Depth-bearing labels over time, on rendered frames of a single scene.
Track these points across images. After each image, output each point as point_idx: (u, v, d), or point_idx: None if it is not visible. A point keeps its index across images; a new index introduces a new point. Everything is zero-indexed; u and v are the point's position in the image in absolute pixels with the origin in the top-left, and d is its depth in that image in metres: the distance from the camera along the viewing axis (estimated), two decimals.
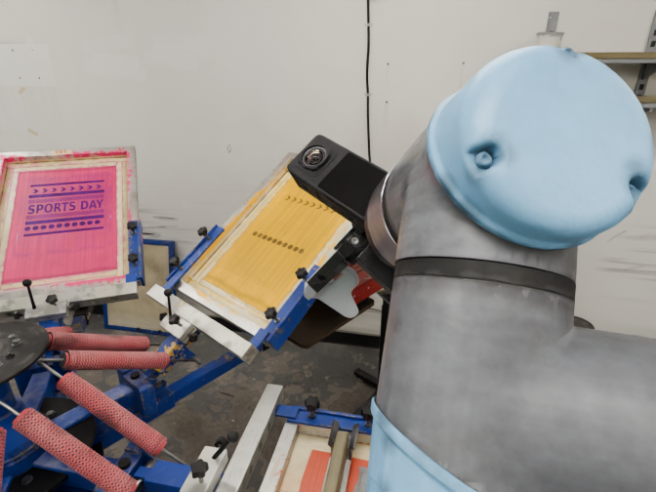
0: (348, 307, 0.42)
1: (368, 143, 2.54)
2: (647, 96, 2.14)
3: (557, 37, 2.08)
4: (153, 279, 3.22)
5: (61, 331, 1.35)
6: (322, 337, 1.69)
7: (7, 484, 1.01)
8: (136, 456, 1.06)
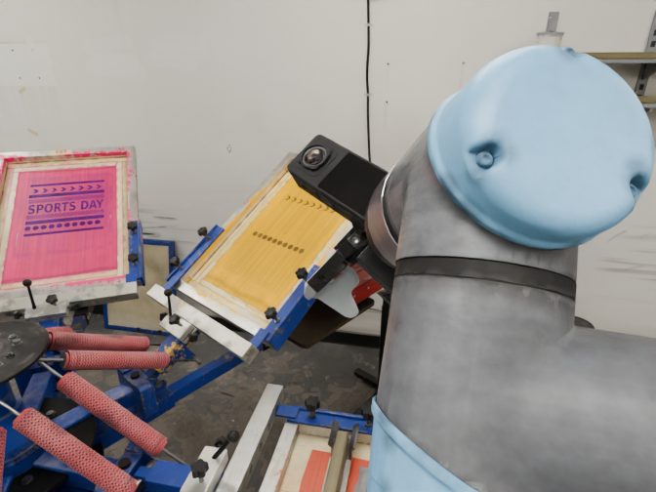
0: (348, 307, 0.42)
1: (368, 143, 2.54)
2: (647, 96, 2.14)
3: (557, 37, 2.08)
4: (153, 279, 3.22)
5: (61, 331, 1.35)
6: (322, 337, 1.69)
7: (7, 484, 1.01)
8: (136, 456, 1.06)
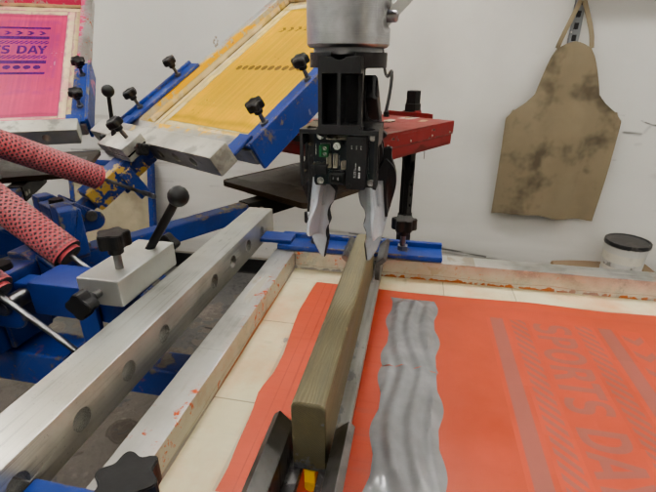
0: (308, 220, 0.44)
1: None
2: None
3: None
4: (131, 208, 2.80)
5: None
6: None
7: None
8: (24, 262, 0.64)
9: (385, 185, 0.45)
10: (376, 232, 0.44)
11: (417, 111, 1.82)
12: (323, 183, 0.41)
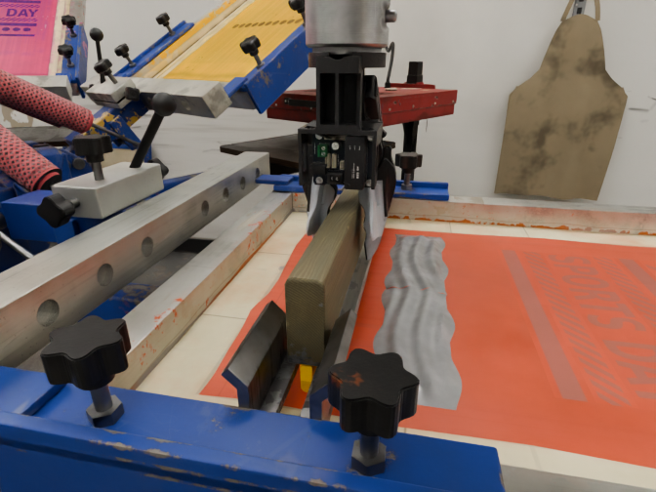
0: (308, 219, 0.44)
1: None
2: None
3: None
4: None
5: None
6: None
7: None
8: (0, 187, 0.59)
9: (385, 185, 0.45)
10: (375, 232, 0.44)
11: (419, 83, 1.78)
12: (322, 183, 0.41)
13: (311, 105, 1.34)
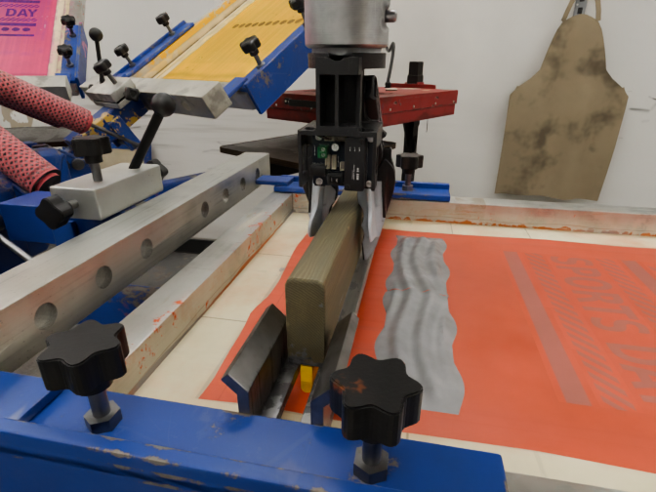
0: (309, 221, 0.44)
1: None
2: None
3: None
4: None
5: None
6: None
7: None
8: None
9: (384, 186, 0.44)
10: (373, 233, 0.44)
11: (419, 83, 1.77)
12: (322, 184, 0.41)
13: (311, 105, 1.34)
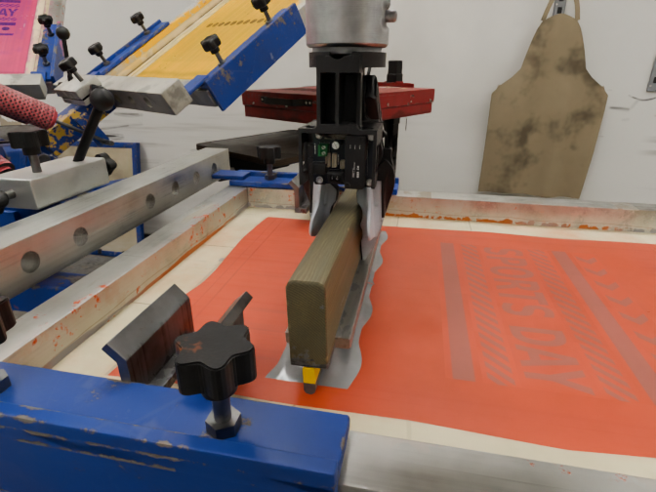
0: (311, 220, 0.44)
1: None
2: None
3: None
4: None
5: None
6: None
7: None
8: None
9: (383, 186, 0.45)
10: (372, 232, 0.44)
11: (398, 82, 1.79)
12: (322, 182, 0.41)
13: (286, 103, 1.36)
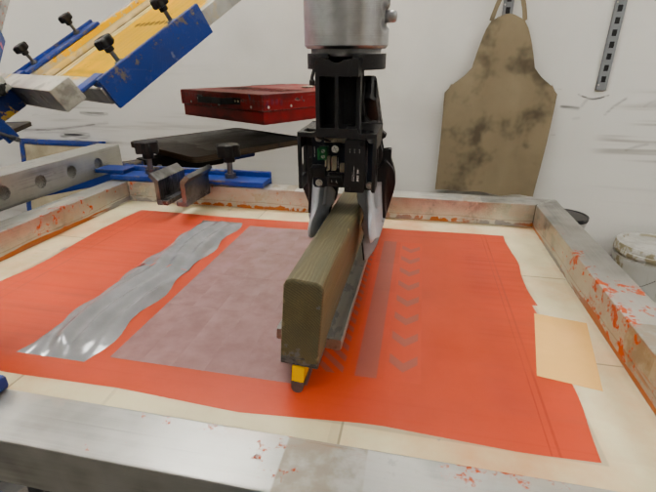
0: (309, 222, 0.44)
1: None
2: None
3: None
4: (83, 188, 2.80)
5: None
6: None
7: None
8: None
9: (384, 186, 0.44)
10: (373, 234, 0.44)
11: None
12: (322, 184, 0.41)
13: (216, 102, 1.38)
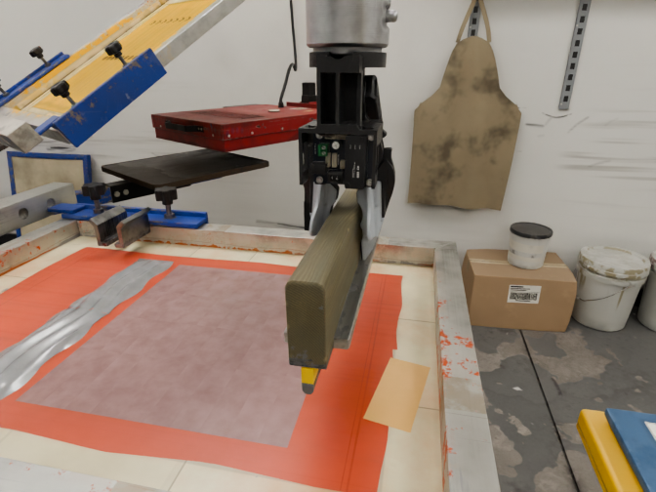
0: (311, 220, 0.44)
1: (291, 18, 2.20)
2: None
3: None
4: None
5: None
6: (184, 182, 1.34)
7: None
8: None
9: (383, 186, 0.45)
10: (372, 232, 0.44)
11: (311, 102, 1.90)
12: (322, 182, 0.41)
13: (181, 129, 1.46)
